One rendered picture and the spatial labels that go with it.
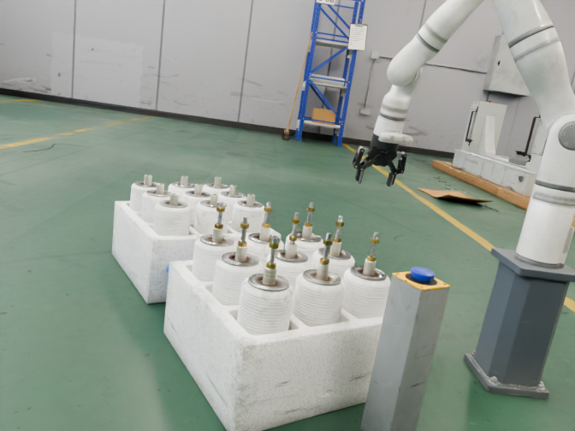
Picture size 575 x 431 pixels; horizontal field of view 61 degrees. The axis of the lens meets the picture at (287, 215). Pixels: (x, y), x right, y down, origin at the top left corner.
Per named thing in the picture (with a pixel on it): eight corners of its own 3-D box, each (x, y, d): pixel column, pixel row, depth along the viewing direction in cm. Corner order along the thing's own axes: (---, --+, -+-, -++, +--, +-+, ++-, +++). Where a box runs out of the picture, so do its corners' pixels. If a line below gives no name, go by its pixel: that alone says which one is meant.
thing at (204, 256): (196, 303, 116) (204, 231, 112) (234, 311, 115) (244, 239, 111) (180, 320, 107) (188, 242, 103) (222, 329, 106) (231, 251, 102)
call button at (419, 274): (420, 276, 85) (423, 265, 85) (437, 285, 82) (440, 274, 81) (403, 278, 83) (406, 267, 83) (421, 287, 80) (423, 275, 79)
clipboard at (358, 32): (364, 51, 631) (370, 20, 622) (364, 51, 628) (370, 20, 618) (346, 49, 629) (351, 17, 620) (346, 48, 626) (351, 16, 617)
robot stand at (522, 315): (517, 364, 125) (548, 254, 118) (548, 398, 111) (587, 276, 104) (462, 357, 124) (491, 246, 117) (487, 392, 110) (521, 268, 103)
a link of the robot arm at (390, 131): (380, 142, 124) (386, 119, 121) (367, 128, 134) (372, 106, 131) (412, 146, 126) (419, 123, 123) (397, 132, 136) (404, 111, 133)
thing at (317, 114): (332, 124, 698) (334, 110, 694) (334, 126, 674) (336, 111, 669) (311, 121, 696) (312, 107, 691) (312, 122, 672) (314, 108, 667)
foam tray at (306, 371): (300, 313, 136) (310, 252, 131) (397, 394, 104) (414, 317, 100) (163, 332, 115) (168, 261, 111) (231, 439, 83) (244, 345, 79)
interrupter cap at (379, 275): (342, 272, 100) (343, 268, 99) (362, 266, 105) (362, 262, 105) (374, 285, 95) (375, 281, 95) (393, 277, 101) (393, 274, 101)
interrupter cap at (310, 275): (340, 290, 90) (341, 286, 90) (300, 283, 91) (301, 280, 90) (340, 275, 97) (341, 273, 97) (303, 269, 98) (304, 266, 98)
